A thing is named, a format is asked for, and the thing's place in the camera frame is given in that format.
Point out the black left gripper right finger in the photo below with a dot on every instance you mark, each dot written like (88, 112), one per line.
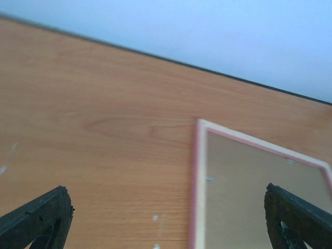
(293, 222)

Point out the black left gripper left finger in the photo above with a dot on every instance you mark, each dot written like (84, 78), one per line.
(41, 223)

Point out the pink picture frame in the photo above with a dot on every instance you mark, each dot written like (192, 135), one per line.
(231, 171)

